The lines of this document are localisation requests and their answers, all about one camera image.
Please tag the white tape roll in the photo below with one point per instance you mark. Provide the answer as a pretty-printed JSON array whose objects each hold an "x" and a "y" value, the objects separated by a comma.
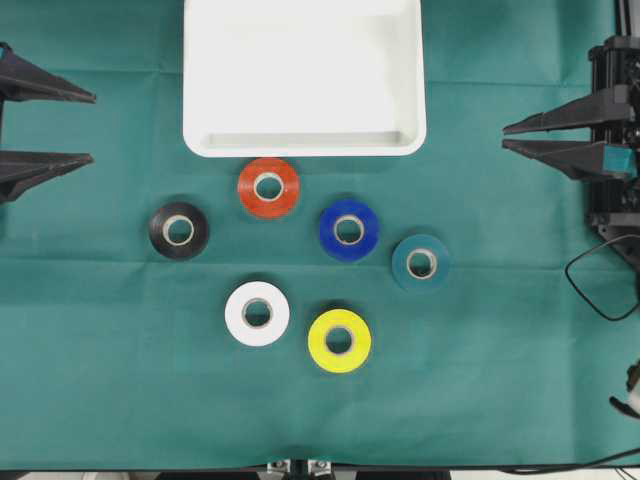
[{"x": 257, "y": 314}]

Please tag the red tape roll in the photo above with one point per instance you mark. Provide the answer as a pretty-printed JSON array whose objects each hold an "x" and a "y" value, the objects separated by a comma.
[{"x": 268, "y": 188}]

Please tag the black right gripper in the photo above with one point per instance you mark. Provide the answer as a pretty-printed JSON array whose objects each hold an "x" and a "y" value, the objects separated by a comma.
[{"x": 613, "y": 204}]

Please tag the teal green tape roll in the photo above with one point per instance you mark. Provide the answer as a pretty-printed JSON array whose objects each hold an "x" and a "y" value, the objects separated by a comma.
[{"x": 420, "y": 263}]

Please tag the white black object at edge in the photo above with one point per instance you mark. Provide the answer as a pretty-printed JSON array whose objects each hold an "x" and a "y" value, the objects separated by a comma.
[{"x": 629, "y": 407}]

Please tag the green table cloth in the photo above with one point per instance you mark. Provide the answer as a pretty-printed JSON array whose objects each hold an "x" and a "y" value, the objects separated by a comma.
[{"x": 114, "y": 356}]

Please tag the white plastic tray case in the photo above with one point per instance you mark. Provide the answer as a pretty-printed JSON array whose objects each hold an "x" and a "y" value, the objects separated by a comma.
[{"x": 303, "y": 78}]

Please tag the blue tape roll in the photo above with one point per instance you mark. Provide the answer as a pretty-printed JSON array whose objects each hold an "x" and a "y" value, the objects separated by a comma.
[{"x": 348, "y": 230}]

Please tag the metal camera stand bracket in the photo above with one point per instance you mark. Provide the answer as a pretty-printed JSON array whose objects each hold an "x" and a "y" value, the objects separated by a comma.
[{"x": 307, "y": 469}]

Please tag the yellow tape roll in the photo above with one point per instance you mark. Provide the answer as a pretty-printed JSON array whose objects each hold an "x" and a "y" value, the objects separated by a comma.
[{"x": 339, "y": 341}]

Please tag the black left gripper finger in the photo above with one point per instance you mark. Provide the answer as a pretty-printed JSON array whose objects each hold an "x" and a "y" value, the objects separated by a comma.
[
  {"x": 21, "y": 171},
  {"x": 23, "y": 81}
]

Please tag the black tape roll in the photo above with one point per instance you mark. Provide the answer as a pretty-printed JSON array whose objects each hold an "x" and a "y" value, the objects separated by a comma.
[{"x": 178, "y": 231}]

